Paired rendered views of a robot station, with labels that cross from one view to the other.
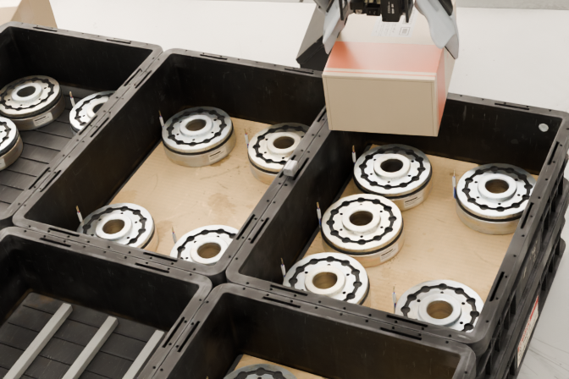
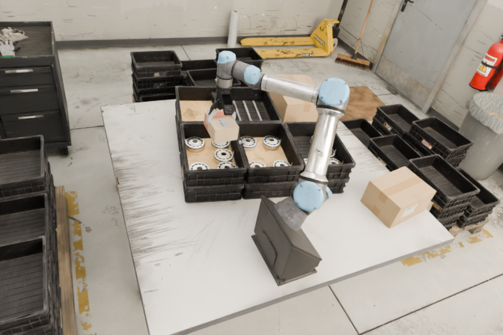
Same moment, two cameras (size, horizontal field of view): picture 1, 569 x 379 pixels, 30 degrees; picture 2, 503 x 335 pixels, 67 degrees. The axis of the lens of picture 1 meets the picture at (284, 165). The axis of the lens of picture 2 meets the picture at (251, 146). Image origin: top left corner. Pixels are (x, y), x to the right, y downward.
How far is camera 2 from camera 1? 241 cm
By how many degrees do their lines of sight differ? 90
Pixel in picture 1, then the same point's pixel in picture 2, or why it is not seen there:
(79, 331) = not seen: hidden behind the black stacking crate
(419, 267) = (206, 156)
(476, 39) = (258, 279)
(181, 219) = (264, 152)
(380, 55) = (219, 114)
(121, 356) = not seen: hidden behind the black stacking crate
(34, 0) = (388, 203)
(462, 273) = (197, 157)
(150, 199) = (276, 155)
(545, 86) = (220, 262)
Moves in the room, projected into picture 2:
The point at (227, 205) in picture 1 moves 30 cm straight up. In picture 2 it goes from (258, 158) to (268, 113)
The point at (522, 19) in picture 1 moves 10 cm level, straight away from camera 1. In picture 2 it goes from (248, 298) to (260, 320)
